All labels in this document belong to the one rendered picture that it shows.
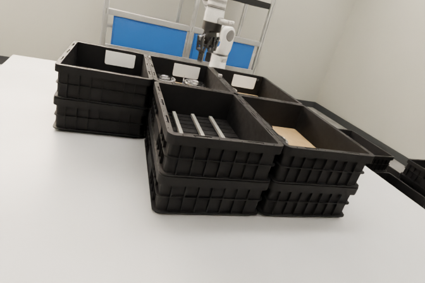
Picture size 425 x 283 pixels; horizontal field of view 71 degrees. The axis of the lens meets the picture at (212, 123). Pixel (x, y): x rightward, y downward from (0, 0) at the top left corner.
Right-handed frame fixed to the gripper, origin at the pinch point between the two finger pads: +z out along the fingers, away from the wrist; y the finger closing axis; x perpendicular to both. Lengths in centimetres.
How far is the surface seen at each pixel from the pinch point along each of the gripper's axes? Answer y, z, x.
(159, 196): 54, 24, 26
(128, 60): 4.9, 11.3, -34.1
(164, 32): -145, 18, -131
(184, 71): -12.9, 11.4, -16.1
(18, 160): 64, 30, -13
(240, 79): -33.2, 10.8, 4.5
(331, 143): 2, 12, 56
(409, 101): -321, 31, 110
